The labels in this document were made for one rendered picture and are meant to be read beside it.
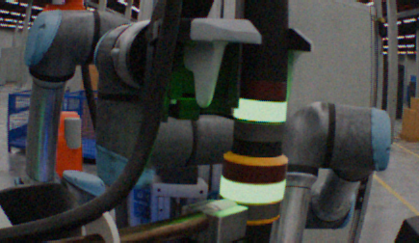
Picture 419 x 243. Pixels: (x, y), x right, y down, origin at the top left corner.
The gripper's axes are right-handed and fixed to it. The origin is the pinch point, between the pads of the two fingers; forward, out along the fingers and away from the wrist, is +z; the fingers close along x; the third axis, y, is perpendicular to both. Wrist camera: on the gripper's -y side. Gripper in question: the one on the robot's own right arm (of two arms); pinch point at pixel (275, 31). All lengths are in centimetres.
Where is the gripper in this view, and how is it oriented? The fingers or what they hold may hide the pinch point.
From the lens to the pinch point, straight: 31.2
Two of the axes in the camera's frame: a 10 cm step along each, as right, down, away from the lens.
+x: -8.9, -0.1, -4.6
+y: -0.7, 9.9, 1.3
